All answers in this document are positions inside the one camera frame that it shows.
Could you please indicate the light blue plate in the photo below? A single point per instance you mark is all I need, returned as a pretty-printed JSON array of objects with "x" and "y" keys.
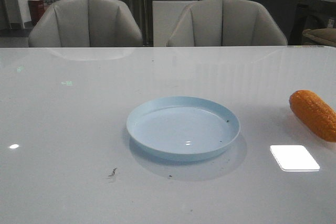
[{"x": 183, "y": 129}]

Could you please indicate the orange corn cob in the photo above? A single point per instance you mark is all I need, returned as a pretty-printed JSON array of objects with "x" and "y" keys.
[{"x": 313, "y": 112}]

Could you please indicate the grey right upholstered chair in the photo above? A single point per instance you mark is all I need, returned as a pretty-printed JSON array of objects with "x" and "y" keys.
[{"x": 210, "y": 23}]

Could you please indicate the grey upholstered chair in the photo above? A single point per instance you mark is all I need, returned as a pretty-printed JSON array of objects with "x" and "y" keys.
[
  {"x": 86, "y": 23},
  {"x": 210, "y": 23}
]

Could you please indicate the grey left upholstered chair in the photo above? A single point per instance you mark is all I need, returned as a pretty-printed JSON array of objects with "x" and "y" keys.
[{"x": 86, "y": 23}]

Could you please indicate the coloured dot sticker strip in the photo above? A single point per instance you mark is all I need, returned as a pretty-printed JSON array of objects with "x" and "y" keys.
[{"x": 306, "y": 46}]

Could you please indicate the red bin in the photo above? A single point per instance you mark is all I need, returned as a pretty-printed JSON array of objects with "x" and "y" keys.
[{"x": 37, "y": 9}]

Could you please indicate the black appliance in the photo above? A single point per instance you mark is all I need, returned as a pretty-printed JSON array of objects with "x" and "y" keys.
[{"x": 312, "y": 14}]

